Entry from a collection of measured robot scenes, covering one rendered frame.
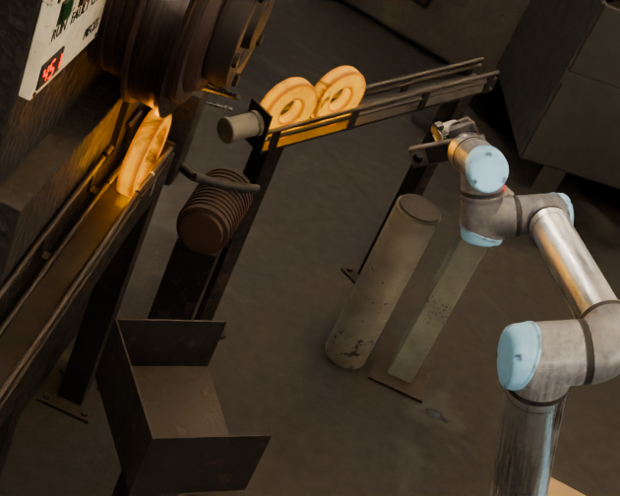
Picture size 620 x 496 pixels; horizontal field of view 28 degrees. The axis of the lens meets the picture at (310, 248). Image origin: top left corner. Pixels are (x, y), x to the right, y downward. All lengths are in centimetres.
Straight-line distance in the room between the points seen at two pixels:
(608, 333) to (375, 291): 108
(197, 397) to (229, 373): 99
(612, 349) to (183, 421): 74
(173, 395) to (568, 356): 68
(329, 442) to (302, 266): 68
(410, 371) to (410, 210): 51
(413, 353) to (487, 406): 29
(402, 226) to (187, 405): 106
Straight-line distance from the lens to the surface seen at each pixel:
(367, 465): 311
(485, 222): 266
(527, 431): 229
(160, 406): 214
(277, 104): 278
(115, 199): 244
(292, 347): 331
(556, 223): 259
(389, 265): 311
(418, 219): 303
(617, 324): 222
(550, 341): 216
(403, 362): 333
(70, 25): 194
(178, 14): 203
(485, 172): 262
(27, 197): 203
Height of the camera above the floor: 208
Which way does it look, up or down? 34 degrees down
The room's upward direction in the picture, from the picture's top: 25 degrees clockwise
